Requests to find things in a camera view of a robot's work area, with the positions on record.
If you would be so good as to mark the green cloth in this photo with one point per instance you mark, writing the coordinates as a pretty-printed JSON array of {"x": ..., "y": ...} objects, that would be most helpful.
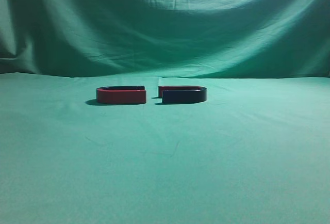
[{"x": 256, "y": 151}]

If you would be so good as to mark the blue-fronted horseshoe magnet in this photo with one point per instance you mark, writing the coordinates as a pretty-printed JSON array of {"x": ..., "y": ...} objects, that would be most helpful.
[{"x": 182, "y": 94}]

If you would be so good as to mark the left red-fronted horseshoe magnet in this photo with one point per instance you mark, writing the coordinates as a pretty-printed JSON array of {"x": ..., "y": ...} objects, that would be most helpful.
[{"x": 121, "y": 95}]

